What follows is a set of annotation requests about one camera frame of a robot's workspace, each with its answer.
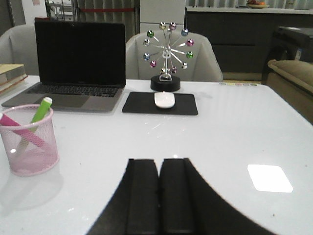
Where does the bottom yellow book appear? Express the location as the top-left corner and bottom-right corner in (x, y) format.
(0, 82), (28, 96)

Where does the top yellow book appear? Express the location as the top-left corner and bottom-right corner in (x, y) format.
(0, 64), (26, 85)

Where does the pink highlighter pen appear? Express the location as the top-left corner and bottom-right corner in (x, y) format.
(0, 114), (51, 150)

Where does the green highlighter pen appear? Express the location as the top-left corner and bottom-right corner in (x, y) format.
(17, 96), (52, 156)

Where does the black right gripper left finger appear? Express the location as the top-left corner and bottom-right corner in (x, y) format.
(126, 159), (158, 235)

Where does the fruit bowl on counter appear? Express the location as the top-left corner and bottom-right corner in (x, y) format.
(246, 0), (268, 9)

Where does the white computer mouse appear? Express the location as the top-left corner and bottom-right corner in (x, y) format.
(154, 91), (175, 109)

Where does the white cabinet behind laptop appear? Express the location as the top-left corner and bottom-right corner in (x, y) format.
(140, 0), (186, 33)

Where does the right grey armchair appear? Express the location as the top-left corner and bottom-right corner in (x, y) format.
(126, 30), (223, 82)

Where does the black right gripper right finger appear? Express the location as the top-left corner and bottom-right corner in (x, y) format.
(160, 159), (194, 235)

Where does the pink mesh pen holder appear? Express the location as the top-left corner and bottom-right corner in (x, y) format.
(0, 104), (59, 176)

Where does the black mouse pad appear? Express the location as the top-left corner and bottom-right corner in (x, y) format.
(122, 92), (198, 116)

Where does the middle cream book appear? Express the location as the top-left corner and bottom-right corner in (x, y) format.
(0, 74), (28, 94)

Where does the ferris wheel desk ornament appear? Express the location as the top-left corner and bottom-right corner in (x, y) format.
(142, 22), (194, 92)

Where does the grey laptop computer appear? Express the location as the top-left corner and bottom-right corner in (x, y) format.
(3, 21), (126, 112)

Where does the yellow book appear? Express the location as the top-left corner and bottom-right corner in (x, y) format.
(0, 82), (28, 96)
(0, 64), (26, 85)

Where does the left grey armchair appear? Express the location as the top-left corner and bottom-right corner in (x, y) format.
(0, 24), (39, 75)

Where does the grey armchair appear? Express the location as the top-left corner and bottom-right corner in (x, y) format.
(0, 24), (39, 75)
(126, 30), (223, 82)

